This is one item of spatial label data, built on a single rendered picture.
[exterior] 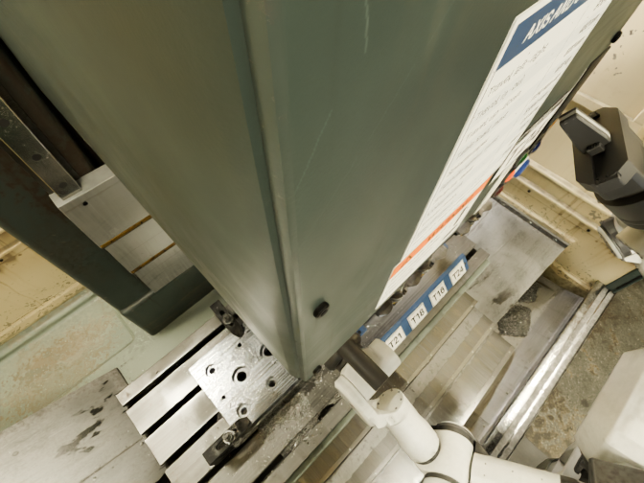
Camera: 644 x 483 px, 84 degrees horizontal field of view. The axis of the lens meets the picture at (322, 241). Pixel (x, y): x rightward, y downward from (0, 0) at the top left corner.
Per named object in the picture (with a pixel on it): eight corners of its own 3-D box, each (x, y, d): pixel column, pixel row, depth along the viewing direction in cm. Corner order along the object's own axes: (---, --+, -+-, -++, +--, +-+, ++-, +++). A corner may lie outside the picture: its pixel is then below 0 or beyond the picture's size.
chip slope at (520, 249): (533, 273, 158) (569, 244, 135) (437, 392, 132) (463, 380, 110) (380, 161, 188) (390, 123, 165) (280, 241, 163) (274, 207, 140)
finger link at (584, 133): (582, 107, 41) (611, 137, 43) (553, 123, 44) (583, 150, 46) (583, 116, 40) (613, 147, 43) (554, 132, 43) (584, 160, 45)
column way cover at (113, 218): (264, 217, 135) (241, 103, 91) (153, 298, 118) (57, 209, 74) (257, 209, 137) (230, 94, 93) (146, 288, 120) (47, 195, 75)
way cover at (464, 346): (511, 346, 141) (533, 334, 127) (356, 553, 109) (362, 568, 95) (449, 294, 152) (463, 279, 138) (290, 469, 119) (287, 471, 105)
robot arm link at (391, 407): (359, 345, 70) (396, 392, 73) (328, 379, 68) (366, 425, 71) (378, 355, 64) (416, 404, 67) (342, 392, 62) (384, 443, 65)
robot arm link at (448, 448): (388, 387, 76) (434, 446, 80) (373, 432, 68) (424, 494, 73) (433, 384, 69) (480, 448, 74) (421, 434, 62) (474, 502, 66)
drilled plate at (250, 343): (320, 359, 106) (320, 356, 102) (241, 437, 95) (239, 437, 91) (269, 306, 114) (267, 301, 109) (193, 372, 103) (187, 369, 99)
